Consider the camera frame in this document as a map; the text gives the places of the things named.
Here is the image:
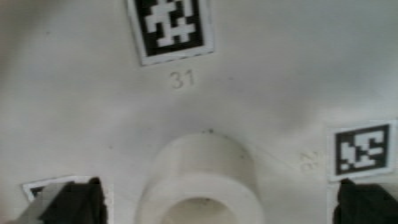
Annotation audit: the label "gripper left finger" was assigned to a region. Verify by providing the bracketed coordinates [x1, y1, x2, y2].
[15, 177, 108, 224]

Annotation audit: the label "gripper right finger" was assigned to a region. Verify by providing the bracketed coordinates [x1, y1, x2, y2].
[332, 179, 398, 224]

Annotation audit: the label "white round table top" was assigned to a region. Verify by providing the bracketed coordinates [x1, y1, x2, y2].
[0, 0, 398, 224]

